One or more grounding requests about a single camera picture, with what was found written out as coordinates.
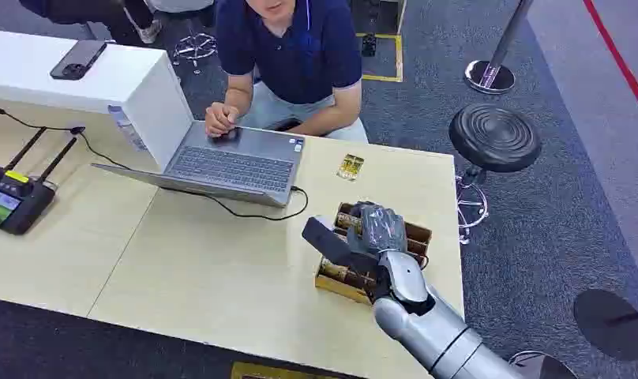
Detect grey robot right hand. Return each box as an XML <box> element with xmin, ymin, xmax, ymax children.
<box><xmin>346</xmin><ymin>201</ymin><xmax>409</xmax><ymax>258</ymax></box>

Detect wooden card box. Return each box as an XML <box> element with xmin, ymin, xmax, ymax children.
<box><xmin>314</xmin><ymin>202</ymin><xmax>433</xmax><ymax>306</ymax></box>

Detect gold card row in box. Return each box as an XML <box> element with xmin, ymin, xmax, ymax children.
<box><xmin>317</xmin><ymin>258</ymin><xmax>377</xmax><ymax>293</ymax></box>

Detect gold printed card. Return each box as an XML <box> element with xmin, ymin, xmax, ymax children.
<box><xmin>337</xmin><ymin>153</ymin><xmax>366</xmax><ymax>182</ymax></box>

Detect black round stool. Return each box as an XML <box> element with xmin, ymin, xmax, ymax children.
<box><xmin>448</xmin><ymin>102</ymin><xmax>543</xmax><ymax>246</ymax></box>

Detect grey laptop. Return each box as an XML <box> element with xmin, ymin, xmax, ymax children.
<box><xmin>91</xmin><ymin>120</ymin><xmax>306</xmax><ymax>209</ymax></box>

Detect yellow robot front plate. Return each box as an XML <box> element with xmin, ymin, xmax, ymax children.
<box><xmin>230</xmin><ymin>361</ymin><xmax>346</xmax><ymax>379</ymax></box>

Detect person's clasped hands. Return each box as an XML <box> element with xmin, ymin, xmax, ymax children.
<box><xmin>204</xmin><ymin>102</ymin><xmax>242</xmax><ymax>139</ymax></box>

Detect seated person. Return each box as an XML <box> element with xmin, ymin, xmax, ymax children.
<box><xmin>204</xmin><ymin>0</ymin><xmax>370</xmax><ymax>144</ymax></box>

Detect chrome-rimmed stanchion base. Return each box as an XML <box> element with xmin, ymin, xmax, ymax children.
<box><xmin>509</xmin><ymin>351</ymin><xmax>579</xmax><ymax>379</ymax></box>

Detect black stanchion base disc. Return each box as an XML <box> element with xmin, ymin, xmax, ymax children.
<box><xmin>572</xmin><ymin>288</ymin><xmax>638</xmax><ymax>363</ymax></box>

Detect chrome chair base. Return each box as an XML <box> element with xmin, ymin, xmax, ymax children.
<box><xmin>171</xmin><ymin>32</ymin><xmax>219</xmax><ymax>75</ymax></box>

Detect white counter block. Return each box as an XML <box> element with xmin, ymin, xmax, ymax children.
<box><xmin>0</xmin><ymin>28</ymin><xmax>195</xmax><ymax>174</ymax></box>

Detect black smartphone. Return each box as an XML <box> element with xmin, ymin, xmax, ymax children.
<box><xmin>49</xmin><ymin>39</ymin><xmax>109</xmax><ymax>81</ymax></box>

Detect standing person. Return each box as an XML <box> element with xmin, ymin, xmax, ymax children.
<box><xmin>17</xmin><ymin>0</ymin><xmax>163</xmax><ymax>46</ymax></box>

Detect black remote controller with antennas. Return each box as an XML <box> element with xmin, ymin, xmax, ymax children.
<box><xmin>0</xmin><ymin>126</ymin><xmax>79</xmax><ymax>236</ymax></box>

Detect black laptop cable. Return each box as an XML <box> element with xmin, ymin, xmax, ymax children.
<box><xmin>0</xmin><ymin>104</ymin><xmax>310</xmax><ymax>223</ymax></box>

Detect yellow floor tape frame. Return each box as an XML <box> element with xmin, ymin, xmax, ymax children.
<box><xmin>355</xmin><ymin>0</ymin><xmax>408</xmax><ymax>84</ymax></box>

